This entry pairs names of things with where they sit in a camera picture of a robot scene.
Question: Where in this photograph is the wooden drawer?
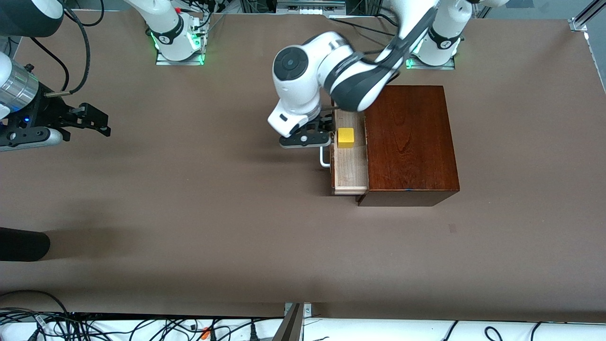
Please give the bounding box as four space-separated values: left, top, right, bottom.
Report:
329 92 370 196

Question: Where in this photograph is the dark brown wooden cabinet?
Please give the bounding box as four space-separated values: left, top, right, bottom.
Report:
356 85 461 207

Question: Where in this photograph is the grey power strip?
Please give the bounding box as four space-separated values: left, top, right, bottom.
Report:
276 0 347 15

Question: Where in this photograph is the black cylinder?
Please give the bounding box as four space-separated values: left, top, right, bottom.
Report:
0 227 51 262

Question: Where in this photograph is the thin black cable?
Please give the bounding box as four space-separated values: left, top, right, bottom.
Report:
29 37 71 91

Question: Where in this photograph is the thick black cable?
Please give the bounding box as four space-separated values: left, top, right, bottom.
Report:
45 5 92 98

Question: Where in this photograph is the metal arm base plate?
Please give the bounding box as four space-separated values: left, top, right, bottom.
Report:
403 43 456 71
155 50 205 66

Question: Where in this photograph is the metal bracket post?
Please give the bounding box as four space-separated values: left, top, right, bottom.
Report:
272 302 313 341

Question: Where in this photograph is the aluminium frame profile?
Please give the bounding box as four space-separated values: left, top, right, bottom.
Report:
570 0 606 33

